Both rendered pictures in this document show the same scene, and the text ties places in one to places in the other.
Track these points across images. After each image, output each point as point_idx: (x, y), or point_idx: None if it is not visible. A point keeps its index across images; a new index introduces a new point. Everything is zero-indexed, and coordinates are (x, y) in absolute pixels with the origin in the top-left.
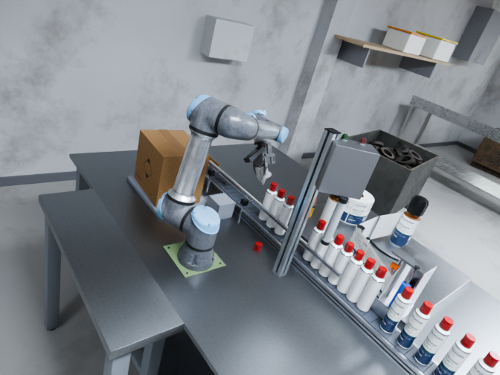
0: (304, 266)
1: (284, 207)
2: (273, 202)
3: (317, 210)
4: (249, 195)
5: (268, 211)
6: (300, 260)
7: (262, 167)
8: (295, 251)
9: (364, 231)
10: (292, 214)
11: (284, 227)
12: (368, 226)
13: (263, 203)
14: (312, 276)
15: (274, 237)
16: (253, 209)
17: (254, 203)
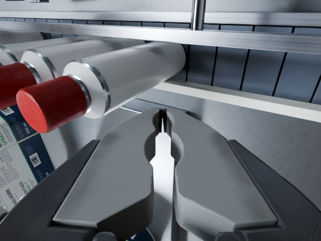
0: (23, 12)
1: (2, 45)
2: (62, 48)
3: (155, 212)
4: (236, 43)
5: (101, 35)
6: (35, 17)
7: (90, 209)
8: (55, 33)
9: (18, 167)
10: (158, 155)
11: (37, 22)
12: (16, 180)
13: (141, 50)
14: (12, 11)
15: (95, 19)
16: (229, 66)
17: (178, 28)
